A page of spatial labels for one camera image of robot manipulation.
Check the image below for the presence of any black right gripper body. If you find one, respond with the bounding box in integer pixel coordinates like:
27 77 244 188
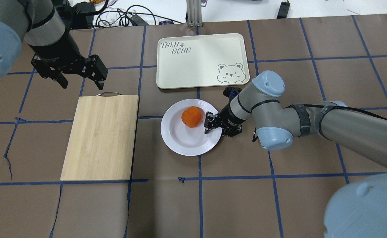
218 106 246 129

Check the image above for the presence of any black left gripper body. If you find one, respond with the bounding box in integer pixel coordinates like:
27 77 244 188
31 33 108 81

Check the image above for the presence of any orange fruit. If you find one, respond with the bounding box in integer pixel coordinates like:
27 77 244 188
181 106 203 128

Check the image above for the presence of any white round plate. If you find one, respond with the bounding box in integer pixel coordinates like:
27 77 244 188
160 99 222 156

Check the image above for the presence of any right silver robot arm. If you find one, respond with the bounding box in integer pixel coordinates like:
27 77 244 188
204 71 387 238

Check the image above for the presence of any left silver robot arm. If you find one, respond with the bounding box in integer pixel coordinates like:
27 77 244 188
0 0 108 90

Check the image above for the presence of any cream bear tray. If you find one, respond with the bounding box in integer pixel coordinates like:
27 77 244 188
156 33 250 90

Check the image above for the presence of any black power adapter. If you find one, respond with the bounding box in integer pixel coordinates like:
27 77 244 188
73 2 96 20

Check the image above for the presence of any wooden cutting board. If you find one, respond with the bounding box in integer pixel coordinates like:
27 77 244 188
60 95 139 182

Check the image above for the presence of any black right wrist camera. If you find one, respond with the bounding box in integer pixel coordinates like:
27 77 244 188
223 86 242 101

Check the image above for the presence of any aluminium frame post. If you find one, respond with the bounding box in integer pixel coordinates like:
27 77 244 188
186 0 203 27

